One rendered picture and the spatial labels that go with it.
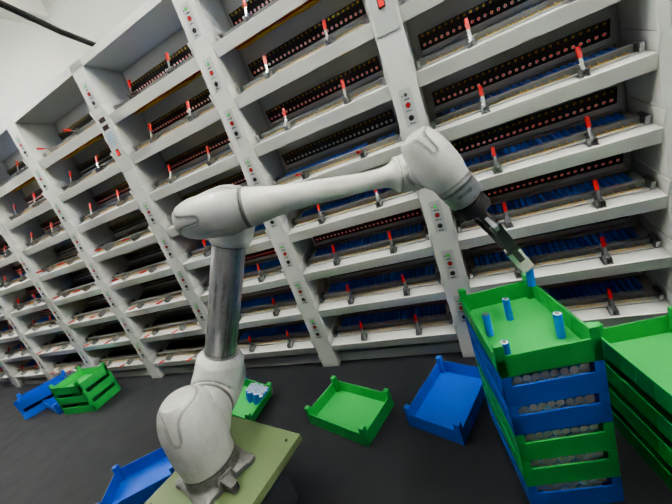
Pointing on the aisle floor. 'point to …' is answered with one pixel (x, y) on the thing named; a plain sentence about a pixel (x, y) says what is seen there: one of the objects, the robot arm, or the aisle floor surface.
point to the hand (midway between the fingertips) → (518, 258)
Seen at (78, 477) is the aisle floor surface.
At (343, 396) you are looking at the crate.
